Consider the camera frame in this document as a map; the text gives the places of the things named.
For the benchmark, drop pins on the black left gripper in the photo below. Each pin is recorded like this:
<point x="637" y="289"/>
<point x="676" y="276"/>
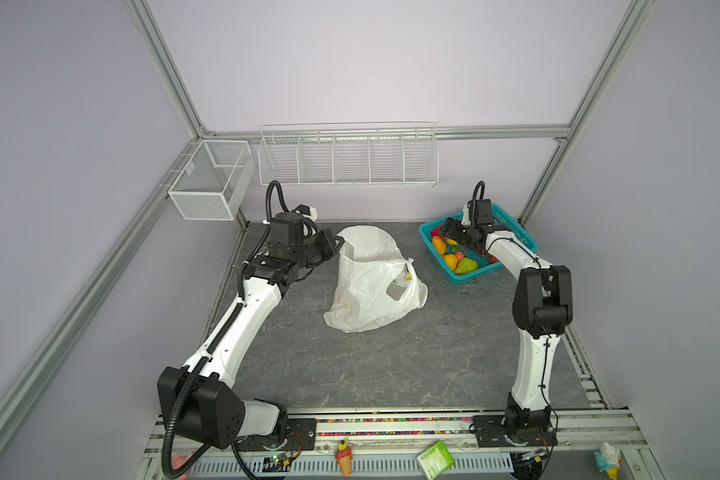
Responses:
<point x="325" y="236"/>

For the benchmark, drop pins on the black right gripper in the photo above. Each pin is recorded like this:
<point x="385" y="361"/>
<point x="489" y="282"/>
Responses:
<point x="446" y="226"/>

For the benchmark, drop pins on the green fake pear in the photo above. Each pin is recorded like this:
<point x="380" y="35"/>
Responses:
<point x="465" y="266"/>

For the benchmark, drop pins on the white plastic bag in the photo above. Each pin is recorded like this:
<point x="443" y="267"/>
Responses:
<point x="368" y="295"/>

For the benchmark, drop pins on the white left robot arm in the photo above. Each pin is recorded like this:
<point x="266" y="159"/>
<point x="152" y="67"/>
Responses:
<point x="197" y="400"/>

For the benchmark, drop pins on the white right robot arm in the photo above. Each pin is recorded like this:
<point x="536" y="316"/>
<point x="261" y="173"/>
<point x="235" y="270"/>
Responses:
<point x="542" y="308"/>

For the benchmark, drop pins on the orange fake fruit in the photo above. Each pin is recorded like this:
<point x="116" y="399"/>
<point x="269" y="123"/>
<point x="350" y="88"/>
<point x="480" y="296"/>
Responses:
<point x="440" y="245"/>

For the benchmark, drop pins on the teal plastic basket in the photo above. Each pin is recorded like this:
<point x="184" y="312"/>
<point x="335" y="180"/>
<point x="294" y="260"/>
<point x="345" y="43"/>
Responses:
<point x="485" y="265"/>

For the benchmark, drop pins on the white mesh box basket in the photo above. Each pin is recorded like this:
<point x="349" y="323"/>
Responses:
<point x="212" y="183"/>

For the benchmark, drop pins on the toy ice cream cone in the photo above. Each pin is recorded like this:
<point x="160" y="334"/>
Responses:
<point x="344" y="457"/>

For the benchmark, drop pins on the green white small box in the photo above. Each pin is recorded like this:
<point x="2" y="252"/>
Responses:
<point x="435" y="460"/>

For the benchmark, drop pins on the pink toy figure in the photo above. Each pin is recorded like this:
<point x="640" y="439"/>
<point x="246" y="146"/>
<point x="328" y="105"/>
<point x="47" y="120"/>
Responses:
<point x="179" y="464"/>

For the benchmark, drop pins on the toy blue ice cream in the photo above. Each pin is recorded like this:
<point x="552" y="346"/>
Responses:
<point x="608" y="460"/>

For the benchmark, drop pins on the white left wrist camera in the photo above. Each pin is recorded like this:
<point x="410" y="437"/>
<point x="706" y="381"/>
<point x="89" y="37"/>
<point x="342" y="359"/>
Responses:
<point x="307" y="212"/>

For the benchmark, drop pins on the white wire wall shelf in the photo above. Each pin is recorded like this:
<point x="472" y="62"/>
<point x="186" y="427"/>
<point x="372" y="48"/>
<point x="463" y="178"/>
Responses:
<point x="365" y="154"/>

